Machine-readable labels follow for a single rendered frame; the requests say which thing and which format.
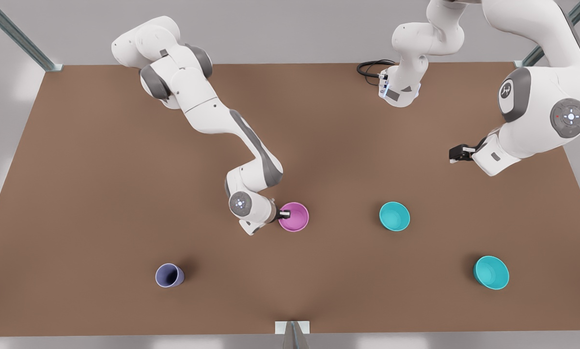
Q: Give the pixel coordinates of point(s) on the pink bowl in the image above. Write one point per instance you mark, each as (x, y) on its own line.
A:
(295, 219)

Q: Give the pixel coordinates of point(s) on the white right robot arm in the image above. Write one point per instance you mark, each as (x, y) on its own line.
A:
(202, 104)

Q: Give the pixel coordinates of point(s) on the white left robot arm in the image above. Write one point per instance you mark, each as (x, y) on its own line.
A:
(541, 92)

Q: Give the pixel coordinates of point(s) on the teal bowl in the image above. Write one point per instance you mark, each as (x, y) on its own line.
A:
(492, 273)
(395, 217)

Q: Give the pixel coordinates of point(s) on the lavender blue cup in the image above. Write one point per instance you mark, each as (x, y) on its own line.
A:
(167, 276)

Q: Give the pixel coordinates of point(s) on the silver frame post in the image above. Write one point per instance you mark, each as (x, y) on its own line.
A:
(16, 35)
(293, 334)
(551, 36)

